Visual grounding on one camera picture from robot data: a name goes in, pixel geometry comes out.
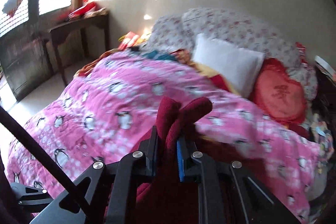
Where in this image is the red heart cushion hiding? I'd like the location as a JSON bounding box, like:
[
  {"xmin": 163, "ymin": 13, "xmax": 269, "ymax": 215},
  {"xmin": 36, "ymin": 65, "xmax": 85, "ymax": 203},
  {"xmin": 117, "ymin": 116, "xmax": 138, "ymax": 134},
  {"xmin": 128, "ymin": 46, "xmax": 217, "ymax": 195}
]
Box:
[{"xmin": 249, "ymin": 58, "xmax": 306, "ymax": 125}]

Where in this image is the red box on table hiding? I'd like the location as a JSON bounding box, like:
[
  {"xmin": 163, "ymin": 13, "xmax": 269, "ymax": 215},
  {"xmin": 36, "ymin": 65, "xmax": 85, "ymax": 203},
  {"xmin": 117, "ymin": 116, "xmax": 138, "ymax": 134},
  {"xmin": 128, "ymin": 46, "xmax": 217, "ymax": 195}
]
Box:
[{"xmin": 68, "ymin": 2, "xmax": 96, "ymax": 19}]

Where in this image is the small colourful clothes pile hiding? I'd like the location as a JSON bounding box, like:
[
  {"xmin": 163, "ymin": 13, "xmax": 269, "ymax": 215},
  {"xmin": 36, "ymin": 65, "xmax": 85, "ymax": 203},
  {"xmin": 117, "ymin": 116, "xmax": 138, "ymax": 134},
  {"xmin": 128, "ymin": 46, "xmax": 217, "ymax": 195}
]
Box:
[{"xmin": 309, "ymin": 113, "xmax": 334, "ymax": 174}]

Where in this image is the dark red sweater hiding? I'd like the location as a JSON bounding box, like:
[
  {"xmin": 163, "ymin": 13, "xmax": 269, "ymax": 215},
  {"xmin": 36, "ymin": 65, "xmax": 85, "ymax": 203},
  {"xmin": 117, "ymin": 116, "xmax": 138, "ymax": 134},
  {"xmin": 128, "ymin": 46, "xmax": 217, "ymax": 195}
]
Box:
[{"xmin": 105, "ymin": 95, "xmax": 266, "ymax": 224}]

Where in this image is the dark wooden side table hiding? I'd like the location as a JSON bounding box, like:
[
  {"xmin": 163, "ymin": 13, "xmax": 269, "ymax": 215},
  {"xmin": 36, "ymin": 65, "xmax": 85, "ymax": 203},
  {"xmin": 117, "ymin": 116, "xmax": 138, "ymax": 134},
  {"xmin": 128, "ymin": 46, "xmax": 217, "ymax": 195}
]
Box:
[{"xmin": 41, "ymin": 9, "xmax": 111, "ymax": 88}]

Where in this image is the pink penguin blanket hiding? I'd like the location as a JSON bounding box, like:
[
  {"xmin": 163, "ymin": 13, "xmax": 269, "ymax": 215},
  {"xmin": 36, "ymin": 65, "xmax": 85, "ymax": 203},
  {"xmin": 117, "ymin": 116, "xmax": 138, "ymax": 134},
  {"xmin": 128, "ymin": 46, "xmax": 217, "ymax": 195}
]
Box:
[{"xmin": 6, "ymin": 49, "xmax": 322, "ymax": 224}]

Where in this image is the black rod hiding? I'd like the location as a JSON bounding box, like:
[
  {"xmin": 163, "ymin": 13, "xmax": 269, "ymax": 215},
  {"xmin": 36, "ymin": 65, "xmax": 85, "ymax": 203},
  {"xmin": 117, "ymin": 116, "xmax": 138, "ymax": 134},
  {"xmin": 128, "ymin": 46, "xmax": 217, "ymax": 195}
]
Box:
[{"xmin": 1, "ymin": 107, "xmax": 92, "ymax": 217}]

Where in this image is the white pillow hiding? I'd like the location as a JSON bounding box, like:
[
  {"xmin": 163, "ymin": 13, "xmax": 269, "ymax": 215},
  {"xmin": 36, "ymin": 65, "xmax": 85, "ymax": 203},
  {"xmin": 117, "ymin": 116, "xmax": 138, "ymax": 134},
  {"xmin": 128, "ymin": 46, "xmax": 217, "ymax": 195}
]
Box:
[{"xmin": 192, "ymin": 34, "xmax": 265, "ymax": 98}]

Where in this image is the dark carved wooden headboard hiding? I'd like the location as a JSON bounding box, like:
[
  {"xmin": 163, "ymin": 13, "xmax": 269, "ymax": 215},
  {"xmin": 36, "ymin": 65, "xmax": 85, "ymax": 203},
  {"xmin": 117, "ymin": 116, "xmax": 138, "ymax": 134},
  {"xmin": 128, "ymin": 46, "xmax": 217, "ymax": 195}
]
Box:
[{"xmin": 312, "ymin": 65, "xmax": 336, "ymax": 138}]

